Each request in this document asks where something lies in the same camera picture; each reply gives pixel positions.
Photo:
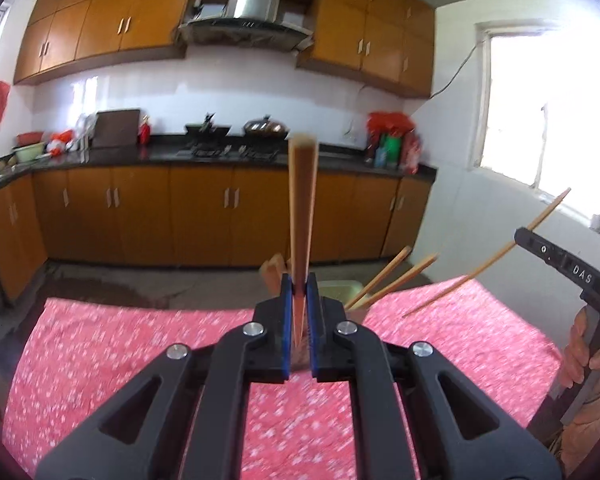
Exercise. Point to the black wok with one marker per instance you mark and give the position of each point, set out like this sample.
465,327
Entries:
207,129

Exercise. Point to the steel range hood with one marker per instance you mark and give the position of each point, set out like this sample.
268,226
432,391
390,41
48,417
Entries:
252,5

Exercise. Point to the red bottle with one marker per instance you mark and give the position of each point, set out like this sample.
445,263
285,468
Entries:
144,132

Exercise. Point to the black kitchen countertop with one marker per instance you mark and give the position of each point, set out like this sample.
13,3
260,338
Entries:
130,156

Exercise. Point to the pink floral tablecloth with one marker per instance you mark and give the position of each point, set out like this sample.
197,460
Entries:
105,360

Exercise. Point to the clear glass cups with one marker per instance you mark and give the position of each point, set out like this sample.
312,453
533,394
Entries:
84,132

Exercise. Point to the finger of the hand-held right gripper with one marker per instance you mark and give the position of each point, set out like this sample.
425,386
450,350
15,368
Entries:
560,262

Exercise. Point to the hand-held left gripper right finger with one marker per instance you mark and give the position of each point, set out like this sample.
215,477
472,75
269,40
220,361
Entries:
314,325

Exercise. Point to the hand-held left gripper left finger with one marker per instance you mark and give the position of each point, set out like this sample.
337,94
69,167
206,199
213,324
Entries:
286,320

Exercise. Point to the perforated beige chopstick holder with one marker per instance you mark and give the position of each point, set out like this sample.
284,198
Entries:
337,290

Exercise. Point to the red bag of bottles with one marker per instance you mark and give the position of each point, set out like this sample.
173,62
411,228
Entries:
392,142

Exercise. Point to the dark brown cutting board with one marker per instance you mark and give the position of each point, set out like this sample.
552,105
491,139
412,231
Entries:
116,129

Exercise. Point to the red basin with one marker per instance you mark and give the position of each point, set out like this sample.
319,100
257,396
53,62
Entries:
30,137

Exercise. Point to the window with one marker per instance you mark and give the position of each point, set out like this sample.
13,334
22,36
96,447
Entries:
545,110

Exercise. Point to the brown lower kitchen cabinets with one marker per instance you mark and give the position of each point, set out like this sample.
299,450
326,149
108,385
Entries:
140,215

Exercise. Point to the red and white bag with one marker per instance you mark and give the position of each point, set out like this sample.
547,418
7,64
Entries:
60,144

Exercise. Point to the wok with lid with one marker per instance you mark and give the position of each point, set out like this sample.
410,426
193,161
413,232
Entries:
266,127

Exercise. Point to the gas stove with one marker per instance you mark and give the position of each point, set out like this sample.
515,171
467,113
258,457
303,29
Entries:
230,151

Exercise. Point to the person's right hand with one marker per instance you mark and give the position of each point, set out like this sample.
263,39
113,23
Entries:
575,345

